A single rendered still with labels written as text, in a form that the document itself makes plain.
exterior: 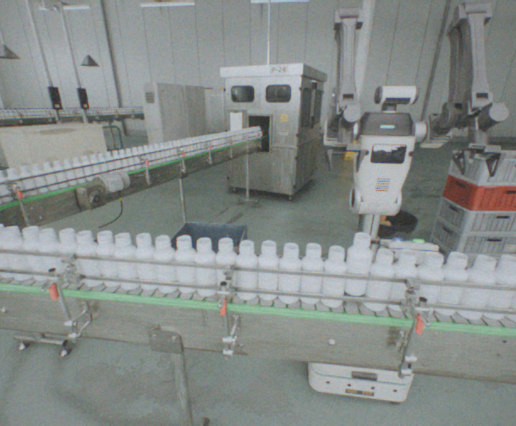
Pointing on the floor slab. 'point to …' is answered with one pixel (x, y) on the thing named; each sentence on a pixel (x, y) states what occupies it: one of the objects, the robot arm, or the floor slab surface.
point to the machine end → (277, 123)
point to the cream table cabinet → (50, 144)
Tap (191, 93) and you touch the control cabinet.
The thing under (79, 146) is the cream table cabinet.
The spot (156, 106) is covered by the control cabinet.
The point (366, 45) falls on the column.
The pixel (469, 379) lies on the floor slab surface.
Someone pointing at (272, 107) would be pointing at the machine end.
